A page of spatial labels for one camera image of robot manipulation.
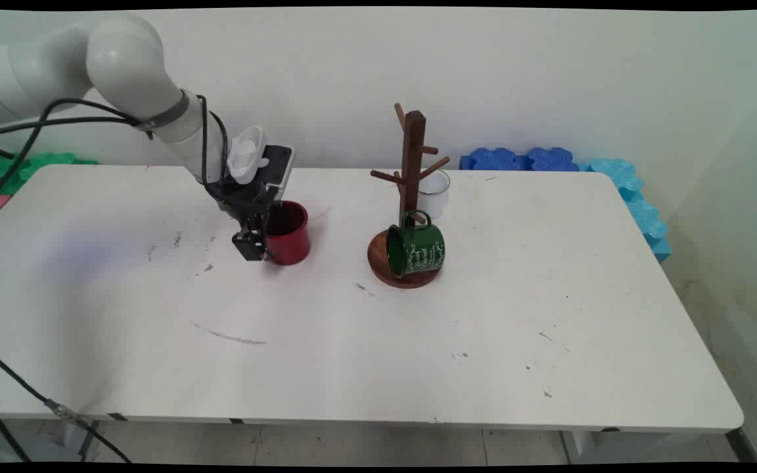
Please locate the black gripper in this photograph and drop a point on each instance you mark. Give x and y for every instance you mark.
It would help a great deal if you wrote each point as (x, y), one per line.
(244, 203)

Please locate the green enamel mug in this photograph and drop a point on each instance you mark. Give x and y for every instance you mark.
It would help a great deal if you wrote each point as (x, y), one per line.
(418, 249)

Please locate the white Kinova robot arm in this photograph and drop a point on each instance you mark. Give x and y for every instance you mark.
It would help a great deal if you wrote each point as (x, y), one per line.
(122, 59)

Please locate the red mug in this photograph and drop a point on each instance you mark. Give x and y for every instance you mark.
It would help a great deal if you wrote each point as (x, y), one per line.
(290, 240)

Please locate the white vented wrist housing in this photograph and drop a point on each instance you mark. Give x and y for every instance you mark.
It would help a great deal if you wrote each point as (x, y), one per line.
(247, 154)

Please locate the dark wooden mug tree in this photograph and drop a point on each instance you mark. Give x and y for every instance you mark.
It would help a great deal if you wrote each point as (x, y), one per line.
(412, 157)

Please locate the white enamel mug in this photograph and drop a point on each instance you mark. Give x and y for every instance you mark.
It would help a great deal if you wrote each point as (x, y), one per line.
(434, 194)

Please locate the green foam mat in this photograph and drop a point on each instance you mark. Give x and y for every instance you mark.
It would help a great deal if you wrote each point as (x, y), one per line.
(43, 163)

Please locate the dark blue foam mat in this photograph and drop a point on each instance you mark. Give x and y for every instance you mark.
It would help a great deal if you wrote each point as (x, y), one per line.
(551, 159)
(493, 159)

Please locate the white table leg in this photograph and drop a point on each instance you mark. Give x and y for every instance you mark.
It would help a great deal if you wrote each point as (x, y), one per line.
(79, 437)
(589, 447)

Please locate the light blue foam mat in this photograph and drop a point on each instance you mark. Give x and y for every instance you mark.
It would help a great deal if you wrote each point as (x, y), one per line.
(641, 210)

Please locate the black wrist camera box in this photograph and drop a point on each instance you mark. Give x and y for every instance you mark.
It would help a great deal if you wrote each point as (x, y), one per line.
(278, 167)

